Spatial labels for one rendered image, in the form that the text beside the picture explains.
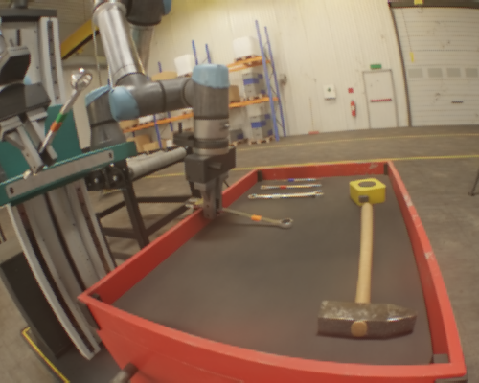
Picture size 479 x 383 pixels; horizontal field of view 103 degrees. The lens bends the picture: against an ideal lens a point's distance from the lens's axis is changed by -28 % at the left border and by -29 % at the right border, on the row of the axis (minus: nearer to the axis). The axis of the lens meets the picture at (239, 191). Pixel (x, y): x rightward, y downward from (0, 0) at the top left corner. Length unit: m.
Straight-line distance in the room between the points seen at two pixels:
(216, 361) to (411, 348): 0.20
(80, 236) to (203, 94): 0.85
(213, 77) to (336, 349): 0.47
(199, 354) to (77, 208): 0.92
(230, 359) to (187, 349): 0.05
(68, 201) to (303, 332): 1.01
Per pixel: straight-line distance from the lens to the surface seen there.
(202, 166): 0.51
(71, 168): 0.89
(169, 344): 0.30
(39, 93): 0.53
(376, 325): 0.29
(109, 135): 1.01
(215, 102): 0.52
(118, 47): 0.65
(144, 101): 0.56
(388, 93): 10.46
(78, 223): 1.16
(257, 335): 0.32
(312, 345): 0.30
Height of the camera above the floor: 1.14
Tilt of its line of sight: 16 degrees down
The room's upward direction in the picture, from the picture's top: 11 degrees counter-clockwise
